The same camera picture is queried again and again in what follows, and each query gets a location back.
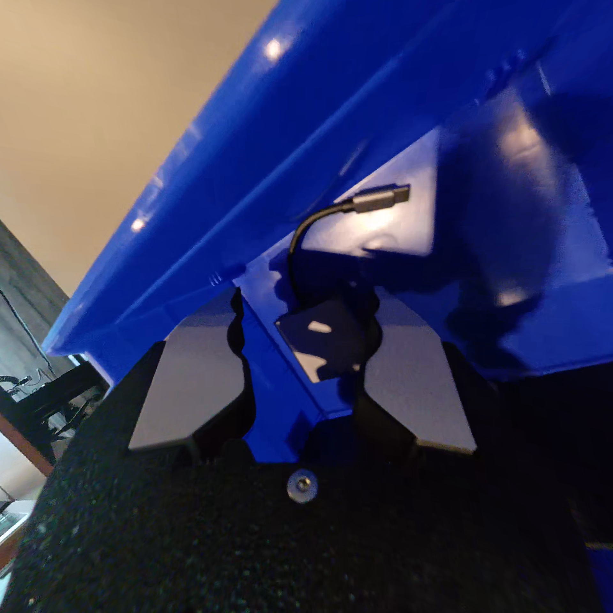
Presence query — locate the black metal frame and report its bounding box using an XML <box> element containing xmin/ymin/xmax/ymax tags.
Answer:
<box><xmin>0</xmin><ymin>361</ymin><xmax>110</xmax><ymax>448</ymax></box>

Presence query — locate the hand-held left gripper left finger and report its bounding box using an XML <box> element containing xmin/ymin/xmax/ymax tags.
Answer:
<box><xmin>126</xmin><ymin>287</ymin><xmax>258</xmax><ymax>463</ymax></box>

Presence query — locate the grey usb hub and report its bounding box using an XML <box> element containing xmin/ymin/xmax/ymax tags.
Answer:
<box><xmin>275</xmin><ymin>184</ymin><xmax>412</xmax><ymax>385</ymax></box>

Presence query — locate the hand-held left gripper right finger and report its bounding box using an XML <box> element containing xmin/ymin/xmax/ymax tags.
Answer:
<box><xmin>352</xmin><ymin>289</ymin><xmax>480</xmax><ymax>456</ymax></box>

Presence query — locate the blue plastic bin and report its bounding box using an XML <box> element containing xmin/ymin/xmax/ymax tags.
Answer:
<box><xmin>41</xmin><ymin>0</ymin><xmax>613</xmax><ymax>464</ymax></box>

